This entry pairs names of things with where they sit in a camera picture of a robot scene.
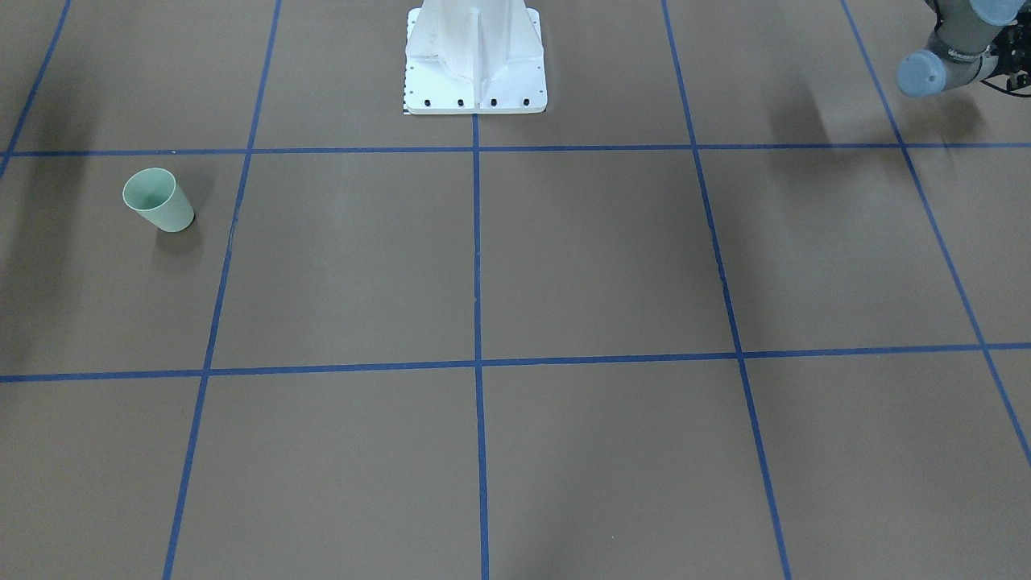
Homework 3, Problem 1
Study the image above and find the light green cup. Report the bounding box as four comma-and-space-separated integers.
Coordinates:
122, 168, 196, 234

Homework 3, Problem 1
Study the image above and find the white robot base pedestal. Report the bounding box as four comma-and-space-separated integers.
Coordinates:
403, 1, 548, 115

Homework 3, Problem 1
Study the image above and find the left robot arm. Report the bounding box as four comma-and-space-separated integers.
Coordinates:
896, 1, 1030, 98

